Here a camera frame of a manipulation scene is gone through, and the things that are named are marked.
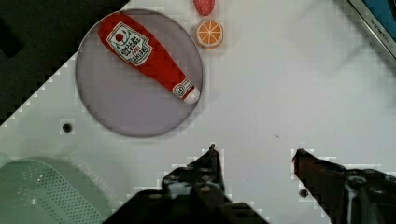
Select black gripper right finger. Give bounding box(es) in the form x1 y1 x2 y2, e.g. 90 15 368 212
292 148 396 224

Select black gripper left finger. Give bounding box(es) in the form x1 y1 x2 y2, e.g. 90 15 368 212
162 144 225 198

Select grey round plate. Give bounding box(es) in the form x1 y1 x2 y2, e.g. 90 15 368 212
75 9 204 137

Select orange slice toy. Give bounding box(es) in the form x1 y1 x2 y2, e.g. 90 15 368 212
195 20 224 49

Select red plush ketchup bottle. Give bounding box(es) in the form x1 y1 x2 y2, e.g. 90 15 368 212
98 13 201 105

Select red strawberry toy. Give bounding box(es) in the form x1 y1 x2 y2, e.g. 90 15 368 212
192 0 216 16

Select green perforated colander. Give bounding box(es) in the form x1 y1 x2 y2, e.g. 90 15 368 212
0 153 112 224

